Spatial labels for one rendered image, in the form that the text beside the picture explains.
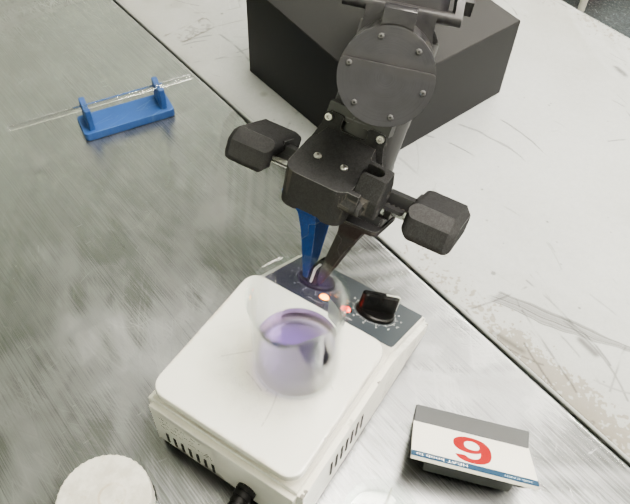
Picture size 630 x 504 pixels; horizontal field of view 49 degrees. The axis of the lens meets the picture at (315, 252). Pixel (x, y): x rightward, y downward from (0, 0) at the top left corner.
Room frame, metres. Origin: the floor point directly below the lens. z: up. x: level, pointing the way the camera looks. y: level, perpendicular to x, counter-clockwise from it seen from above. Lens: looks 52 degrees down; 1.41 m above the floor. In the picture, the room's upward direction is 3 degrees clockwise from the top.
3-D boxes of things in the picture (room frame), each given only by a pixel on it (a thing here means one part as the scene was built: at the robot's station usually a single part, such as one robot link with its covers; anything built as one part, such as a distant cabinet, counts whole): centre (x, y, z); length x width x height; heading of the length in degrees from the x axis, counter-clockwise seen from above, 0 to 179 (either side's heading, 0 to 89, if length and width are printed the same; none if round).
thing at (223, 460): (0.26, 0.01, 0.94); 0.22 x 0.13 x 0.08; 149
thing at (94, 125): (0.58, 0.21, 0.92); 0.10 x 0.03 x 0.04; 120
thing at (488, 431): (0.21, -0.12, 0.92); 0.09 x 0.06 x 0.04; 78
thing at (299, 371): (0.24, 0.01, 1.03); 0.07 x 0.06 x 0.08; 164
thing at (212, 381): (0.23, 0.03, 0.98); 0.12 x 0.12 x 0.01; 59
